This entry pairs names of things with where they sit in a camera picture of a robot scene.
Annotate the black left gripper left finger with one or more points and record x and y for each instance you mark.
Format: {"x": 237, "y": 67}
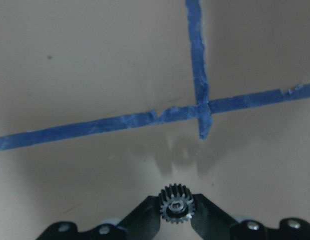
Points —
{"x": 143, "y": 222}

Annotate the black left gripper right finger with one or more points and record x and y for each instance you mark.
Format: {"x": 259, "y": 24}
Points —
{"x": 210, "y": 222}

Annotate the black bearing gear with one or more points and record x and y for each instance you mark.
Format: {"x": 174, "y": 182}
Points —
{"x": 176, "y": 203}

